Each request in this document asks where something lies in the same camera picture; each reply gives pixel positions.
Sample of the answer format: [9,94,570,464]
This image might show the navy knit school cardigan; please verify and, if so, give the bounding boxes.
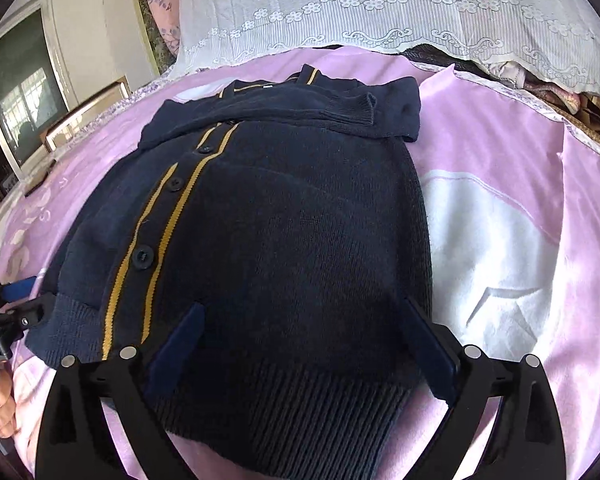
[26,66,432,479]

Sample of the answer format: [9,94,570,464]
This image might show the person's left hand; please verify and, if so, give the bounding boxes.
[0,367,16,439]

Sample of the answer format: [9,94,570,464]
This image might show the brown smartphone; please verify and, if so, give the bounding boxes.
[23,158,56,197]

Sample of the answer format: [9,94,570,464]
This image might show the pink satin bedspread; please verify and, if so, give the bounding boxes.
[0,48,600,479]

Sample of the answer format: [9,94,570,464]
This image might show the green patterned board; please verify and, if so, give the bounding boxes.
[137,0,176,75]

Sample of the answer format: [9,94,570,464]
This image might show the white lace cover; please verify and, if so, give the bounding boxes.
[174,0,600,96]

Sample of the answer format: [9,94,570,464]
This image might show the window with white frame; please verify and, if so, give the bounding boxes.
[0,0,78,180]

